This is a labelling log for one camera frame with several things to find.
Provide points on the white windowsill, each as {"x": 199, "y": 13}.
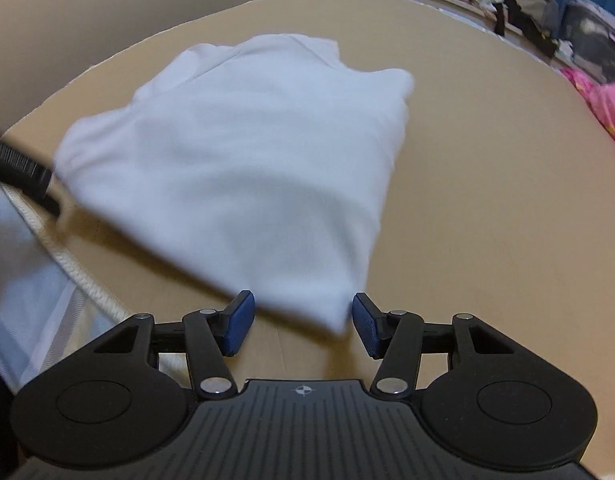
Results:
{"x": 462, "y": 7}

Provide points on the pink blanket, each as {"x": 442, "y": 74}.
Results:
{"x": 605, "y": 105}

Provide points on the dark storage box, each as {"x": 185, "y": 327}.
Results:
{"x": 595, "y": 35}

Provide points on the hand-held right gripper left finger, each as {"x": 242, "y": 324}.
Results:
{"x": 240, "y": 324}

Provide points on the white shirt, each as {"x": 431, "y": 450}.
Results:
{"x": 237, "y": 180}

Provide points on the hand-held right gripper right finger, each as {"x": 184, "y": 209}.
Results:
{"x": 366, "y": 324}

